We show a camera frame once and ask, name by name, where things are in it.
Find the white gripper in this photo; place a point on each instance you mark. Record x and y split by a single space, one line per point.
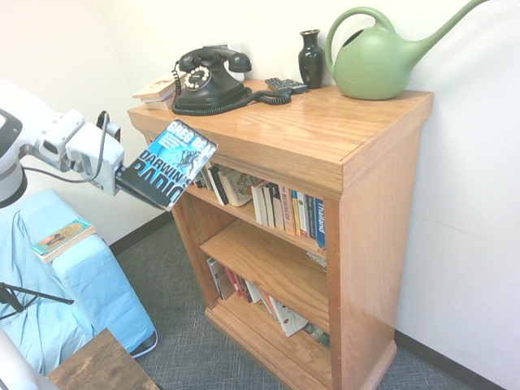
101 162

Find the blue Darwin's Radio book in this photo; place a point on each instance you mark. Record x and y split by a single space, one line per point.
170 162

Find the white rounded robot base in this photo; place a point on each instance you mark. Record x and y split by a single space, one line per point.
16 365

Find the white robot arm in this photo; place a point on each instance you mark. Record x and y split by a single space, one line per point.
57 134

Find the black and white book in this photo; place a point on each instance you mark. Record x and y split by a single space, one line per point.
219 185

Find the book with illustrated cover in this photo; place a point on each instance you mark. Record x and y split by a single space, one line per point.
239 187

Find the white spine book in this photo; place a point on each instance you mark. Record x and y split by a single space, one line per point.
258 205
268 205

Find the black spine book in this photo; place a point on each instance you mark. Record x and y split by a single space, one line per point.
278 207

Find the orange brown book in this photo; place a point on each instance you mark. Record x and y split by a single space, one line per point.
242 289

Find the pink orange Washington book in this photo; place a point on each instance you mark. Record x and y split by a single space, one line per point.
287 211

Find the dark brown book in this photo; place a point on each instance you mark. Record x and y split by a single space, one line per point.
248 292

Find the small white book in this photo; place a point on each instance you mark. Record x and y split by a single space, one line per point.
254 293

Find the yellow white book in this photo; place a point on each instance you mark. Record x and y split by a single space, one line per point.
302 213

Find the thin grey white book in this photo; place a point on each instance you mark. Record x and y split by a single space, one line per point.
269 304

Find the blue Thailand book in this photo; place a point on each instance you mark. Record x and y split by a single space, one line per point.
320 223

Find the white book with red print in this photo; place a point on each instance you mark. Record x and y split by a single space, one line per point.
290 319

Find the flat book with red spine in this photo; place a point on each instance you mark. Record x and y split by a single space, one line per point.
317 335

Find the plain cream paperback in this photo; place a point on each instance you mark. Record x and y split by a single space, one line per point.
159 104

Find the teal cover paperback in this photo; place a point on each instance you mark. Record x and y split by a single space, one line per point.
65 237

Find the cream paperback with figure cover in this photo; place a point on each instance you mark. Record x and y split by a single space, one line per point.
156 87

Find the light blue covered chair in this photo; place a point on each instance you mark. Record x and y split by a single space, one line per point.
81 284

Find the black rotary telephone base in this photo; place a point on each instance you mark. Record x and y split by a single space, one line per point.
219 91

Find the black tripod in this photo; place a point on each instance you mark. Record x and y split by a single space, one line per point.
36 294

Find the black telephone handset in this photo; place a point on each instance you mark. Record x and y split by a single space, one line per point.
215 56

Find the rustic brown wooden table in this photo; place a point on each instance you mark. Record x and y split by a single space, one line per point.
101 365

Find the wooden bookshelf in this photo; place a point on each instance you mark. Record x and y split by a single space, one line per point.
304 122

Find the flat lying magazine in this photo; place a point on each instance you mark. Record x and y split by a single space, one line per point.
317 260

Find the black glossy vase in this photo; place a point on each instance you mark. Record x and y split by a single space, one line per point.
311 61

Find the green plastic watering can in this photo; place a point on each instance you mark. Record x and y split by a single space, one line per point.
369 65

